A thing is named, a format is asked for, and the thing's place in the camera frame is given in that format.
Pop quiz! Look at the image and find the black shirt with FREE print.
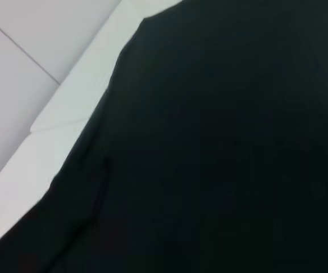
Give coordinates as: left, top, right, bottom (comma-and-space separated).
0, 0, 328, 273

